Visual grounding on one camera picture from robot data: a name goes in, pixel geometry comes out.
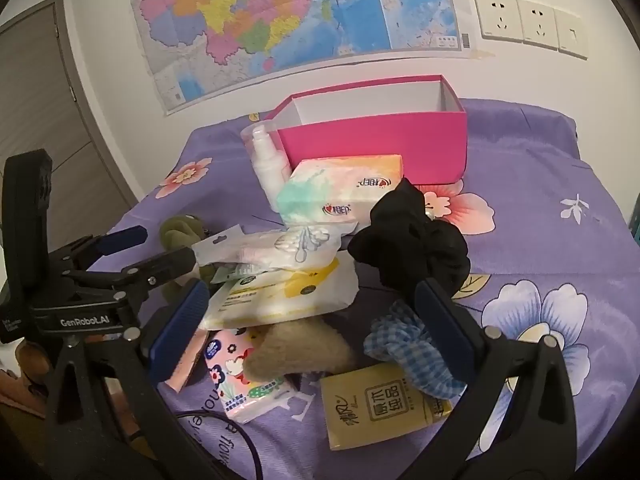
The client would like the green plush toy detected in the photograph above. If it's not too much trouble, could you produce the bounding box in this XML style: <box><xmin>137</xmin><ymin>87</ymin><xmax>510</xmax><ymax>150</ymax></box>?
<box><xmin>160</xmin><ymin>214</ymin><xmax>216</xmax><ymax>302</ymax></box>

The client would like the blue gingham scrunchie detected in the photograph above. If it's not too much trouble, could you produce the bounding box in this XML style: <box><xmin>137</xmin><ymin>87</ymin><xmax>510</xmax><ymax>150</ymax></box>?
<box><xmin>363</xmin><ymin>300</ymin><xmax>466</xmax><ymax>400</ymax></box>

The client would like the pink floral tissue pack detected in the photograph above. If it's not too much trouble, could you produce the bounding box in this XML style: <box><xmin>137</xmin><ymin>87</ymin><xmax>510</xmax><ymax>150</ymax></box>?
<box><xmin>204</xmin><ymin>327</ymin><xmax>295</xmax><ymax>424</ymax></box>

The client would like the black scrunchie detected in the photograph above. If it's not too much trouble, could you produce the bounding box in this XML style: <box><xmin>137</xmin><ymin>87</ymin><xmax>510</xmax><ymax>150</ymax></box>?
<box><xmin>347</xmin><ymin>178</ymin><xmax>471</xmax><ymax>306</ymax></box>

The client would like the yellow tissue pack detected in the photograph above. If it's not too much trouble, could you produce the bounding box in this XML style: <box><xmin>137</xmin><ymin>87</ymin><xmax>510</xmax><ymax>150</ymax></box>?
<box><xmin>320</xmin><ymin>363</ymin><xmax>452</xmax><ymax>451</ymax></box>

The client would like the cotton swab packet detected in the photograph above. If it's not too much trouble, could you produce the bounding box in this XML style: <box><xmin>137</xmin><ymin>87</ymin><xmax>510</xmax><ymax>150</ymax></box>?
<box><xmin>192</xmin><ymin>222</ymin><xmax>358</xmax><ymax>270</ymax></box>

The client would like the purple floral bedsheet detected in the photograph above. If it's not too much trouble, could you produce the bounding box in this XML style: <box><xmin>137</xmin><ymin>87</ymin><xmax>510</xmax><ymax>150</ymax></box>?
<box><xmin>104</xmin><ymin>96</ymin><xmax>640</xmax><ymax>480</ymax></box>

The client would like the beige plush toy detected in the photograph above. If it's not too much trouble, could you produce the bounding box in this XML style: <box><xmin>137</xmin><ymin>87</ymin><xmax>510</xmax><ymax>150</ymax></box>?
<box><xmin>243</xmin><ymin>316</ymin><xmax>357</xmax><ymax>382</ymax></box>

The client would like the grey wardrobe door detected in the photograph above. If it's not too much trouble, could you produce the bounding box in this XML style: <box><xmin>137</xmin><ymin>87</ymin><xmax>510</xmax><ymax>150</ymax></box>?
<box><xmin>1</xmin><ymin>0</ymin><xmax>137</xmax><ymax>249</ymax></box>

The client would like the white spray bottle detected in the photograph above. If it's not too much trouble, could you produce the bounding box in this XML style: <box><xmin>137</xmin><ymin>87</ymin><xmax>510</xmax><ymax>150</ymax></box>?
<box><xmin>241</xmin><ymin>120</ymin><xmax>292</xmax><ymax>212</ymax></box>

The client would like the pastel tissue box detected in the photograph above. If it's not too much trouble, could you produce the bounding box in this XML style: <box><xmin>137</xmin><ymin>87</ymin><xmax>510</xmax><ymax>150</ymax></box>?
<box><xmin>277</xmin><ymin>154</ymin><xmax>404</xmax><ymax>226</ymax></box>

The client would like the pink cardboard box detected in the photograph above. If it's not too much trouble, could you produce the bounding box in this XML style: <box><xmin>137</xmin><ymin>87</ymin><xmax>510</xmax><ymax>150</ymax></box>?
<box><xmin>267</xmin><ymin>75</ymin><xmax>468</xmax><ymax>184</ymax></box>

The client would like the black cable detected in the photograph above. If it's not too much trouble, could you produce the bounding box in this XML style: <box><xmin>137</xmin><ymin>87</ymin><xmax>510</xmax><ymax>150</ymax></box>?
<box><xmin>174</xmin><ymin>410</ymin><xmax>265</xmax><ymax>480</ymax></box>

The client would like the colourful wall map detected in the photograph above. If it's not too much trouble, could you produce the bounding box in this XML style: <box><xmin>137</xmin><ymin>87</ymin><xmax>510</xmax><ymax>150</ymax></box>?
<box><xmin>130</xmin><ymin>0</ymin><xmax>475</xmax><ymax>113</ymax></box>

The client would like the white wall socket panel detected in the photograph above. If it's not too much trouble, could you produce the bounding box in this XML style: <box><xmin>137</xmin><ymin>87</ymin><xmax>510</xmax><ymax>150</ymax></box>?
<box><xmin>474</xmin><ymin>0</ymin><xmax>589</xmax><ymax>60</ymax></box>

